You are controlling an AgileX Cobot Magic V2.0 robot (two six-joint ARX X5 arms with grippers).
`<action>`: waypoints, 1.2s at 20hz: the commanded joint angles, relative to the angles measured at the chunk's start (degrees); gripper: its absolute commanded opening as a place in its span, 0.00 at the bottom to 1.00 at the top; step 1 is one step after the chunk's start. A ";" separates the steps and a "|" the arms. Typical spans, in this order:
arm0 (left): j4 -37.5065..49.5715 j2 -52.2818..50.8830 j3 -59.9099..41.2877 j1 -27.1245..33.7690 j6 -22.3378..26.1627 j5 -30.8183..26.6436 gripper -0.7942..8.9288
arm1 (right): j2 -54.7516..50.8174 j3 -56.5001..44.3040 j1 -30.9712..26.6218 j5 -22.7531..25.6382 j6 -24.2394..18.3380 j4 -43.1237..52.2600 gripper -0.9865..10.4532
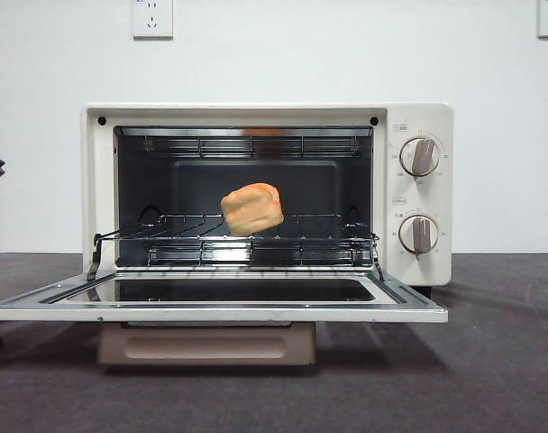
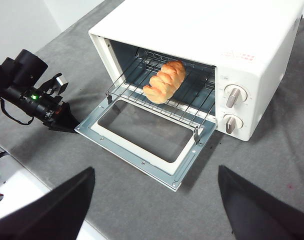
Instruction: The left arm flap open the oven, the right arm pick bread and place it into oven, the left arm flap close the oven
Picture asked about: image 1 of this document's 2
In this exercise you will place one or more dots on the cream timer knob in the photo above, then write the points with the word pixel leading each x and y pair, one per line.
pixel 418 234

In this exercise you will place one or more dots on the golden bread loaf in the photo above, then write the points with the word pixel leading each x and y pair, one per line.
pixel 253 209

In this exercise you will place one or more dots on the cream temperature knob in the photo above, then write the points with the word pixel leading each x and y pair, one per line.
pixel 418 157

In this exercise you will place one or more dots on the cream Toshiba toaster oven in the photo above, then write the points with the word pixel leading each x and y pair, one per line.
pixel 436 203

